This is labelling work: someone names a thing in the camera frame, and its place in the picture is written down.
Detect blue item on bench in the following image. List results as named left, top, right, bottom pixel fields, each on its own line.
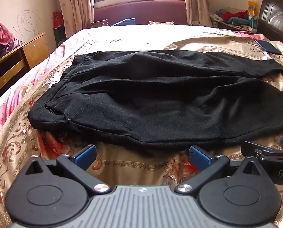
left=113, top=18, right=135, bottom=26

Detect dark leather headboard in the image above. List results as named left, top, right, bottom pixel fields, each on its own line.
left=257, top=0, right=283, bottom=43

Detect black pants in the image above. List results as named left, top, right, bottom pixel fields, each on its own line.
left=28, top=51, right=283, bottom=148

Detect red hanging bag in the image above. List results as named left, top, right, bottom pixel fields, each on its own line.
left=53, top=12, right=67, bottom=47

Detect left beige curtain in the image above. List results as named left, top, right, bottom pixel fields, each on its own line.
left=59, top=0, right=95, bottom=38

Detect dark smartphone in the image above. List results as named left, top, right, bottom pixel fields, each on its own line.
left=255, top=40, right=282, bottom=55

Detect right beige curtain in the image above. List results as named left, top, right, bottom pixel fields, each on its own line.
left=185, top=0, right=212, bottom=27

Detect maroon padded window bench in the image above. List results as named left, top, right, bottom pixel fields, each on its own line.
left=94, top=0, right=188, bottom=25

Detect floral satin bedspread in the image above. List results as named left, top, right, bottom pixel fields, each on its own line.
left=0, top=24, right=283, bottom=227

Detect cluttered nightstand clothes pile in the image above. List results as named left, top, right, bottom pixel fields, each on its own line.
left=211, top=9, right=256, bottom=31

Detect beige curtain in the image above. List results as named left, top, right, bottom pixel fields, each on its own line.
left=59, top=0, right=95, bottom=38
left=185, top=0, right=212, bottom=27

